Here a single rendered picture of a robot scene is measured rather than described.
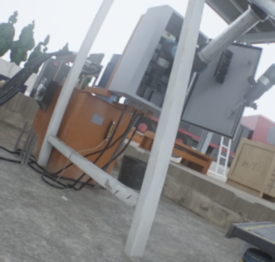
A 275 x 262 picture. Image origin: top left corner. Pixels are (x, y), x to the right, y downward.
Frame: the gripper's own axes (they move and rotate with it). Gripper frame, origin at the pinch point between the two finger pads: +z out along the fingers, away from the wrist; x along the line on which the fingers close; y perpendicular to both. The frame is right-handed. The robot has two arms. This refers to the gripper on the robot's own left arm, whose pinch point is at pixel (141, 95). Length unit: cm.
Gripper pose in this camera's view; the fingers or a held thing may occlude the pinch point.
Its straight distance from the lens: 172.3
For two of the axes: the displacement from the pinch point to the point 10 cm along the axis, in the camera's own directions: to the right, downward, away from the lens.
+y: 8.0, 2.7, 5.4
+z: -4.4, 8.8, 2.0
